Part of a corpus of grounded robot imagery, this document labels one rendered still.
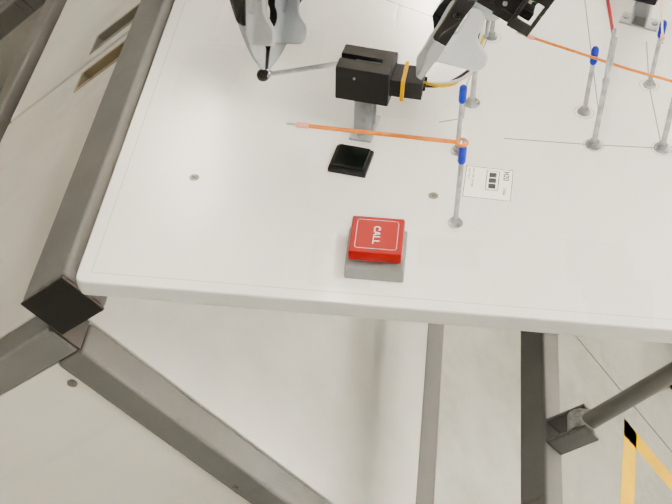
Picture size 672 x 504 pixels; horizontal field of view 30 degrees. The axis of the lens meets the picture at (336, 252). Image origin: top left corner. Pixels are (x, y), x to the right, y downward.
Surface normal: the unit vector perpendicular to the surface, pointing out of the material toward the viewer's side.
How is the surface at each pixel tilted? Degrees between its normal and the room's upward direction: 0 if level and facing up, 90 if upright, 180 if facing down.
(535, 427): 90
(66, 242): 90
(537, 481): 90
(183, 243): 48
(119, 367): 0
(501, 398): 0
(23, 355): 90
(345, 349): 0
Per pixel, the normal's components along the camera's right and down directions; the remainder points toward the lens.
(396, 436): 0.75, -0.42
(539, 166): 0.01, -0.72
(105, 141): -0.65, -0.59
